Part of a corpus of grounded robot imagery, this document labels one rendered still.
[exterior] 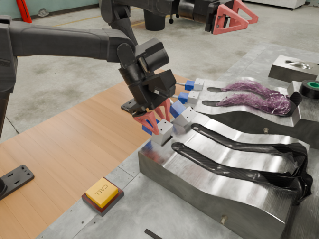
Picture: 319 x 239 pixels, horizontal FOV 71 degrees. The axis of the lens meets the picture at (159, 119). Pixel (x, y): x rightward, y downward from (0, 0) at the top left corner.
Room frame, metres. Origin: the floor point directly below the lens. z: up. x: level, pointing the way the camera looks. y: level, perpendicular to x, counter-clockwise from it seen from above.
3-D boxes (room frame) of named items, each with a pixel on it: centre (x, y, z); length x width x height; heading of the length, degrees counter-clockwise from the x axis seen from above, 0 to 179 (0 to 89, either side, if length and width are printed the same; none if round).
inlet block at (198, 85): (0.86, -0.13, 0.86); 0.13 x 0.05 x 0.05; 70
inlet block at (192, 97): (0.75, -0.09, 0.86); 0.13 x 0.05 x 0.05; 70
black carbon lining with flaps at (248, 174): (0.40, -0.21, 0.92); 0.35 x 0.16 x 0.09; 53
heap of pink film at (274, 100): (0.71, -0.36, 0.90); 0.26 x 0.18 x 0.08; 70
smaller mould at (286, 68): (1.04, -0.69, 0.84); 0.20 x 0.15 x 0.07; 53
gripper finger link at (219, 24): (0.58, -0.18, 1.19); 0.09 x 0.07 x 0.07; 50
